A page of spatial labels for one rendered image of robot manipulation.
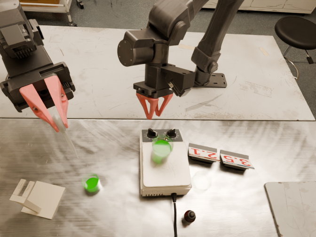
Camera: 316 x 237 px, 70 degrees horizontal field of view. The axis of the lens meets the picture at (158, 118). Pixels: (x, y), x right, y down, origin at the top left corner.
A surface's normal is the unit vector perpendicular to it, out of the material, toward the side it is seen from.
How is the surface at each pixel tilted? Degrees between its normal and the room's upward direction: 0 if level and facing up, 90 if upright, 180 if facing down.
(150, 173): 0
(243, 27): 0
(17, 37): 36
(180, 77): 70
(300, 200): 0
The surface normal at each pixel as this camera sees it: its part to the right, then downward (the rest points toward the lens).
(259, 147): 0.08, -0.54
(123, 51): -0.69, 0.28
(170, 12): -0.23, -0.30
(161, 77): 0.72, 0.35
